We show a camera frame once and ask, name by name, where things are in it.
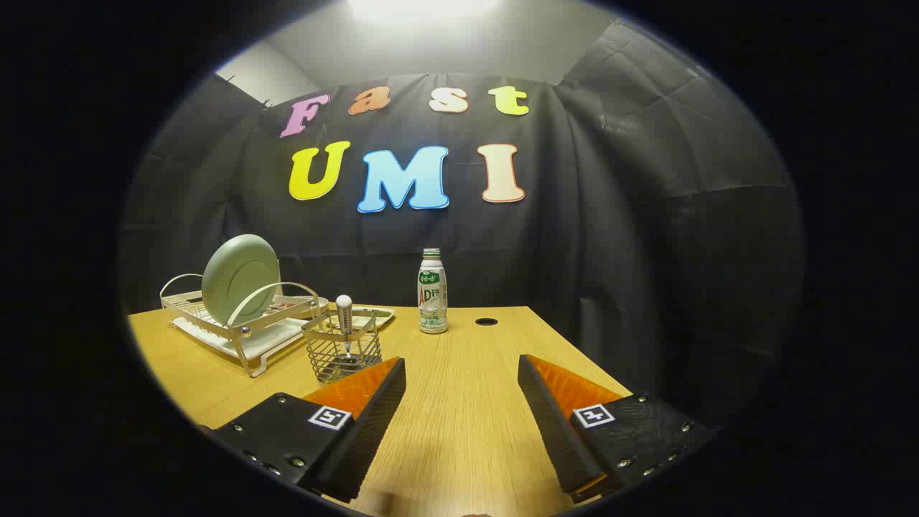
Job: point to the white divided tray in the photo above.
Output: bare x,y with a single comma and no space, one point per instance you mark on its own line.
380,314

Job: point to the black backdrop cloth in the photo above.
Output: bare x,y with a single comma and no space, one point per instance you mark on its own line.
610,251

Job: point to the pale green plate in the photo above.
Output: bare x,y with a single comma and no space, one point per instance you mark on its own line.
237,280

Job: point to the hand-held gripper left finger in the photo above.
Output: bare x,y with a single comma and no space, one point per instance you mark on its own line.
366,438

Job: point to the white drip tray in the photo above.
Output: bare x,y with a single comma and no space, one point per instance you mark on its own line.
276,336

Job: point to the white drink bottle green label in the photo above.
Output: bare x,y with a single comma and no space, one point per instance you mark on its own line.
432,294

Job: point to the metal spoon with white end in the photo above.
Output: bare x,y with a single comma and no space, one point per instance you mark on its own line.
344,316

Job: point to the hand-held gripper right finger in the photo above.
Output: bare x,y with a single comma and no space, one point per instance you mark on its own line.
556,431

